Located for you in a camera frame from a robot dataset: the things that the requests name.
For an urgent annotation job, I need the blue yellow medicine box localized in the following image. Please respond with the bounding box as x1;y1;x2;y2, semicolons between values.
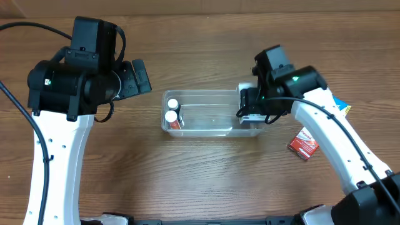
332;96;351;117

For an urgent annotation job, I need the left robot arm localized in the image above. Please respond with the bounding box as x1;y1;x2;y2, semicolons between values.
23;59;151;224

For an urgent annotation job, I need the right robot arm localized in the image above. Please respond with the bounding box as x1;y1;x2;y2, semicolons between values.
236;64;399;224

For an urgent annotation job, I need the clear plastic container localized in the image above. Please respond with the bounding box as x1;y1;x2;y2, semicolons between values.
161;90;266;138

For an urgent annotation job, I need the white blue medicine box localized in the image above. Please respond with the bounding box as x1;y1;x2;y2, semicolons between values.
237;82;267;124

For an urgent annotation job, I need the red Panadol box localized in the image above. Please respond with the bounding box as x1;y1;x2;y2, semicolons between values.
287;127;319;161

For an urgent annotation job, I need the black bottle white cap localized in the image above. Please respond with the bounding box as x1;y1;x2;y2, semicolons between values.
167;98;181;114

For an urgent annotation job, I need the orange tube white cap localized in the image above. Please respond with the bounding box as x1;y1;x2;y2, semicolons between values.
164;110;181;129

